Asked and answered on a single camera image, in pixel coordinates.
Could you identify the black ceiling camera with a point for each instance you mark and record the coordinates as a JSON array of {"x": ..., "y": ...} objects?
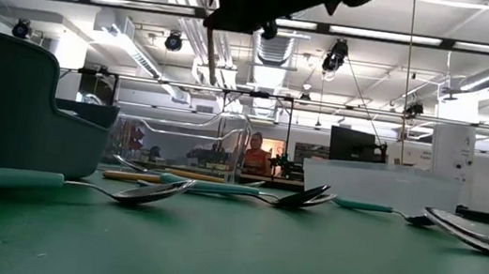
[
  {"x": 22, "y": 28},
  {"x": 173, "y": 41},
  {"x": 414, "y": 108},
  {"x": 335, "y": 56}
]

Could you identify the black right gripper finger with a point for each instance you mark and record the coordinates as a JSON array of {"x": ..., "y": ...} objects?
[{"x": 242, "y": 9}]

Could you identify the green table mat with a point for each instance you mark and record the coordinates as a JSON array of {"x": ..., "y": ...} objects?
[{"x": 303, "y": 268}]

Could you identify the black computer monitor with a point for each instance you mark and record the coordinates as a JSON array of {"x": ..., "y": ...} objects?
[{"x": 350, "y": 144}]

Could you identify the black overhead light bar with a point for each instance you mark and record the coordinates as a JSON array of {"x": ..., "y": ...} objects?
[{"x": 448, "y": 43}]

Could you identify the white pillar with signs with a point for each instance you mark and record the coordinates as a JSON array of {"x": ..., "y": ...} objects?
[{"x": 454, "y": 145}]

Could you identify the translucent white plastic bin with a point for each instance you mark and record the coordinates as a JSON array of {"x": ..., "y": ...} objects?
[{"x": 380, "y": 185}]

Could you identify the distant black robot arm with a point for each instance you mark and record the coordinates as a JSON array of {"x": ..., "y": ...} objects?
[{"x": 280, "y": 163}]

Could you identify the person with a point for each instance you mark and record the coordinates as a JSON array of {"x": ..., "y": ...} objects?
[{"x": 256, "y": 160}]

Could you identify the silver ceiling duct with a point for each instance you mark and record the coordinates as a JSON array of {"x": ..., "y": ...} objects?
[{"x": 274, "y": 51}]

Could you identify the clear plastic bin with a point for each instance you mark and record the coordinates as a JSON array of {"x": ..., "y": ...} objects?
[{"x": 177, "y": 147}]

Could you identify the grey-blue plastic bin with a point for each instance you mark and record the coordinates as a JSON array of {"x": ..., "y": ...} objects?
[{"x": 3, "y": 100}]

